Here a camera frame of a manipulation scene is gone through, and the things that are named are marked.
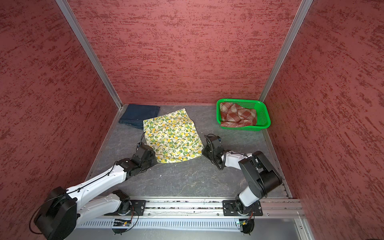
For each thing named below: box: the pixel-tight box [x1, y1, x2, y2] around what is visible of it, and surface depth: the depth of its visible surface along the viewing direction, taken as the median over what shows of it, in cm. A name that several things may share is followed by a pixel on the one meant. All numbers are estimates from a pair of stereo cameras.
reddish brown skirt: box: [219, 102, 257, 128], surface depth 112 cm
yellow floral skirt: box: [143, 108, 204, 163], surface depth 103 cm
